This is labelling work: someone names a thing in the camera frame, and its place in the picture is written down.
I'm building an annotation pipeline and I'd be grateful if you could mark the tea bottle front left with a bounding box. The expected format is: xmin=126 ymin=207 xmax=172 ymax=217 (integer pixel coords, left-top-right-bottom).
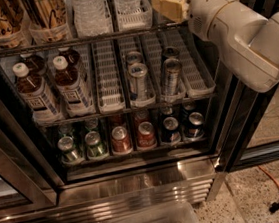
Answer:
xmin=12 ymin=62 xmax=60 ymax=123

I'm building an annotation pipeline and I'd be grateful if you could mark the red soda can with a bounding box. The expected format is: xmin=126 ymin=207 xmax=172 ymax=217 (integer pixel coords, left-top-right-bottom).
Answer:
xmin=111 ymin=126 xmax=131 ymax=153
xmin=137 ymin=122 xmax=156 ymax=148

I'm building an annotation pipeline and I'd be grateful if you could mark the stainless steel fridge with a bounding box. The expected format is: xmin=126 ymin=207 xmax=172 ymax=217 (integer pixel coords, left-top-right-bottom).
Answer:
xmin=0 ymin=0 xmax=279 ymax=223

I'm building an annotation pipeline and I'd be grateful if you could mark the slim silver can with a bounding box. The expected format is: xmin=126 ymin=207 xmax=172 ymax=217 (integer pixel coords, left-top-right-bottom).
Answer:
xmin=161 ymin=58 xmax=182 ymax=96
xmin=127 ymin=62 xmax=148 ymax=100
xmin=161 ymin=46 xmax=180 ymax=60
xmin=125 ymin=51 xmax=143 ymax=65

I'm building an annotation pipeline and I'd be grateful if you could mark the slim silver can back right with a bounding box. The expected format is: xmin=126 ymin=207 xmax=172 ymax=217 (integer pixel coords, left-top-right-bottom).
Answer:
xmin=161 ymin=46 xmax=180 ymax=60

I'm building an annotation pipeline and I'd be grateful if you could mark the empty white shelf tray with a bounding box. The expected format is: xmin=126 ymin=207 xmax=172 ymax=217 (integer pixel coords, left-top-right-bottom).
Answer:
xmin=92 ymin=40 xmax=126 ymax=114

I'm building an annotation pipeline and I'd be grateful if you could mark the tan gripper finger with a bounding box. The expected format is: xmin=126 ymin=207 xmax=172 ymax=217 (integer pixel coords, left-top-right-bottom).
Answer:
xmin=151 ymin=0 xmax=189 ymax=23

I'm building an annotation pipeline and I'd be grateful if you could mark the tea bottle back left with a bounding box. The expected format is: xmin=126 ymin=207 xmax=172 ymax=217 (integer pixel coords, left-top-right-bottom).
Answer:
xmin=20 ymin=53 xmax=47 ymax=75

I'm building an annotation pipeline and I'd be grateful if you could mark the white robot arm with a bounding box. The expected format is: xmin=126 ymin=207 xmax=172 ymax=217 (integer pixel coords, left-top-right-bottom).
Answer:
xmin=151 ymin=0 xmax=279 ymax=93

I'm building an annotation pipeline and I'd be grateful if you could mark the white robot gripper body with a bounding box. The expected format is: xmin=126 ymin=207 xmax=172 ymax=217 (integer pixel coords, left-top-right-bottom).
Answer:
xmin=188 ymin=0 xmax=267 ymax=41

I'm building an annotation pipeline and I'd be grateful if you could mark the empty white tray right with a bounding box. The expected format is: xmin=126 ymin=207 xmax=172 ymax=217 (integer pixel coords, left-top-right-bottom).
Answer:
xmin=166 ymin=28 xmax=215 ymax=98

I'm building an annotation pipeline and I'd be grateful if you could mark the slim silver can back left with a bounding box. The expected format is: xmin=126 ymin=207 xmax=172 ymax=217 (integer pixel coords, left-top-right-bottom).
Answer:
xmin=125 ymin=51 xmax=143 ymax=65

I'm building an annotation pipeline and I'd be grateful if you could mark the red soda can front left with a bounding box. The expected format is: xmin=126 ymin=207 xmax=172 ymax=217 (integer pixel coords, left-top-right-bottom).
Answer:
xmin=111 ymin=126 xmax=131 ymax=153

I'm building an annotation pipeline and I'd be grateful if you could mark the green soda can front right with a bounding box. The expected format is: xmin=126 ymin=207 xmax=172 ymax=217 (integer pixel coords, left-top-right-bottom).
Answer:
xmin=85 ymin=131 xmax=107 ymax=159

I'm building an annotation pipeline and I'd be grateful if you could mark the clear water bottle left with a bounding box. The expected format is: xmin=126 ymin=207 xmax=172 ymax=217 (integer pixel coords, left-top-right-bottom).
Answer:
xmin=71 ymin=0 xmax=108 ymax=37

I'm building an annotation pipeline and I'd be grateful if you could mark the tea bottle back right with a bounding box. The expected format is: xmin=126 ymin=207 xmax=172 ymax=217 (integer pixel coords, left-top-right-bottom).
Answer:
xmin=58 ymin=47 xmax=82 ymax=68

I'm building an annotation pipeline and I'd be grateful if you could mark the blue soda can front right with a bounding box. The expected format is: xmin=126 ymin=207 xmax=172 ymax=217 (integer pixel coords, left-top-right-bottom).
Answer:
xmin=184 ymin=112 xmax=204 ymax=139

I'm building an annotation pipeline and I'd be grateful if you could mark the tea bottle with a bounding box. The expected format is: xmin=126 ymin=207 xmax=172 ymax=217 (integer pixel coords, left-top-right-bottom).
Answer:
xmin=58 ymin=47 xmax=82 ymax=68
xmin=52 ymin=56 xmax=91 ymax=116
xmin=20 ymin=53 xmax=47 ymax=75
xmin=12 ymin=62 xmax=60 ymax=123

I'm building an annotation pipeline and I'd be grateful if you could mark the red soda can front right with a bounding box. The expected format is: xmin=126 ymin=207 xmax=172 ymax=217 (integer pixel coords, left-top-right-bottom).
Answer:
xmin=137 ymin=122 xmax=156 ymax=148

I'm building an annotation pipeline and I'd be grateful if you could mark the blue soda can front left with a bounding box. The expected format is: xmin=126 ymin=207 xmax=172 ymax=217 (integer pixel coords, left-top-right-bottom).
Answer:
xmin=161 ymin=117 xmax=181 ymax=144

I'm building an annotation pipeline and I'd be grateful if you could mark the slim silver can front left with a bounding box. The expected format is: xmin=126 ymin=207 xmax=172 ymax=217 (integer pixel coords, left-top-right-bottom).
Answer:
xmin=127 ymin=62 xmax=148 ymax=100

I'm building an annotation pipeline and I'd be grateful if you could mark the blue soda can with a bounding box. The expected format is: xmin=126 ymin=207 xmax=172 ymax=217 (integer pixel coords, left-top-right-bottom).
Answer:
xmin=161 ymin=117 xmax=181 ymax=144
xmin=184 ymin=112 xmax=204 ymax=139

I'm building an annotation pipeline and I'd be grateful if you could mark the green soda can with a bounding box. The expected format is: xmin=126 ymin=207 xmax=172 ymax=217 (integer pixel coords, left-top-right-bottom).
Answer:
xmin=85 ymin=131 xmax=107 ymax=159
xmin=57 ymin=136 xmax=83 ymax=164

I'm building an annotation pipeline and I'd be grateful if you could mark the tea bottle front right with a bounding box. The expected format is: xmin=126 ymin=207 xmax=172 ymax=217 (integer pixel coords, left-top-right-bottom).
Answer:
xmin=52 ymin=56 xmax=91 ymax=116

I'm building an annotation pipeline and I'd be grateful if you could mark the slim silver can front right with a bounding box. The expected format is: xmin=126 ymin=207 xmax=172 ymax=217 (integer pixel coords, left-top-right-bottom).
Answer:
xmin=161 ymin=58 xmax=182 ymax=96

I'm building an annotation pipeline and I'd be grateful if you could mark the green soda can front left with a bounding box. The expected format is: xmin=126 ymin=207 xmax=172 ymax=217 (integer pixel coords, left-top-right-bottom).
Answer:
xmin=57 ymin=136 xmax=83 ymax=164

